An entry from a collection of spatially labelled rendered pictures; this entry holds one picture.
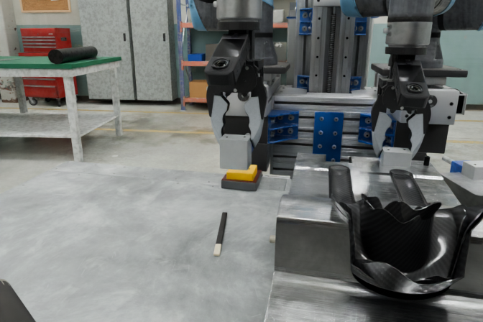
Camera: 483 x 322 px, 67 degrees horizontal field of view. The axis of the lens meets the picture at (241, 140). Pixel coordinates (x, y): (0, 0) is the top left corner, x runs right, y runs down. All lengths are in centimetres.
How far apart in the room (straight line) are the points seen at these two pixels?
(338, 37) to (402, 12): 59
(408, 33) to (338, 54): 57
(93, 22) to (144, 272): 604
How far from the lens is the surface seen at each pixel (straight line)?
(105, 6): 639
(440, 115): 109
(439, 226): 51
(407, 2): 72
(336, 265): 44
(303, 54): 136
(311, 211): 44
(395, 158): 75
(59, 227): 74
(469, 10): 115
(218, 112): 63
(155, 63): 609
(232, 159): 63
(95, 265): 61
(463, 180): 84
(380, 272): 42
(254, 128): 62
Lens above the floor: 113
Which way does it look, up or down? 16 degrees down
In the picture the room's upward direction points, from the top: straight up
